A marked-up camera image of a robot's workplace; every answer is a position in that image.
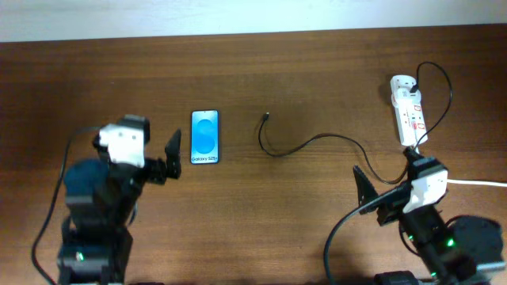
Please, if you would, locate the blue Galaxy smartphone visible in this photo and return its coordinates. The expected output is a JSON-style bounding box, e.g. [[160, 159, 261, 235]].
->
[[190, 110, 219, 165]]

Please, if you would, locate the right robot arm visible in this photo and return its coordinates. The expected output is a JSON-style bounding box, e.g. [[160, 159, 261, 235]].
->
[[353, 162, 506, 284]]

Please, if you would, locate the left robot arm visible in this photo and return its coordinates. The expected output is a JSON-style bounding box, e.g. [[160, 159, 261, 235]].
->
[[57, 131, 181, 284]]

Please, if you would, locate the white power strip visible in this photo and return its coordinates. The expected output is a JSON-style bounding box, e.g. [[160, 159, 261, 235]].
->
[[390, 75, 428, 146]]

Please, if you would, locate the white power strip cord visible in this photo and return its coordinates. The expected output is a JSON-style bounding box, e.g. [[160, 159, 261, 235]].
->
[[446, 178, 507, 188]]

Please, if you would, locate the black USB charging cable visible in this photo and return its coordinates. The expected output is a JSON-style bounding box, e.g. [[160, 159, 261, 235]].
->
[[257, 61, 454, 186]]

